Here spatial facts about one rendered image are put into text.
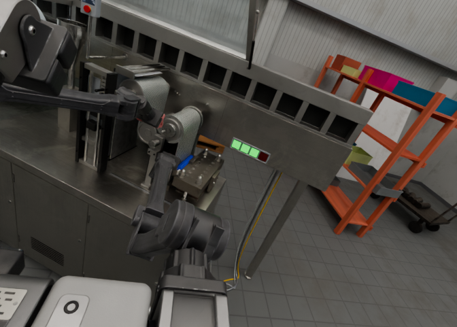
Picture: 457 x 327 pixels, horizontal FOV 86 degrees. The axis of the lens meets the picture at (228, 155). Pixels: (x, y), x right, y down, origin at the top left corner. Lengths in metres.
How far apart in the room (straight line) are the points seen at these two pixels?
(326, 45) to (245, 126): 3.58
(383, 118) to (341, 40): 1.67
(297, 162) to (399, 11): 4.27
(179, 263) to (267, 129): 1.15
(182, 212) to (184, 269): 0.09
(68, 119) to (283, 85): 1.29
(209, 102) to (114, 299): 1.31
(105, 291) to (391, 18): 5.33
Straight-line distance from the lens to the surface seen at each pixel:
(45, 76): 0.32
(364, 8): 5.10
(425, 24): 5.80
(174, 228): 0.40
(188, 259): 0.40
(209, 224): 0.43
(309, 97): 1.40
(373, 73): 3.81
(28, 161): 1.57
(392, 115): 5.61
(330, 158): 1.49
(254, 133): 1.47
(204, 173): 1.41
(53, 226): 1.75
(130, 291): 0.31
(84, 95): 0.89
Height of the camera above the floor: 1.79
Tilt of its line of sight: 27 degrees down
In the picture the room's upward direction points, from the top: 21 degrees clockwise
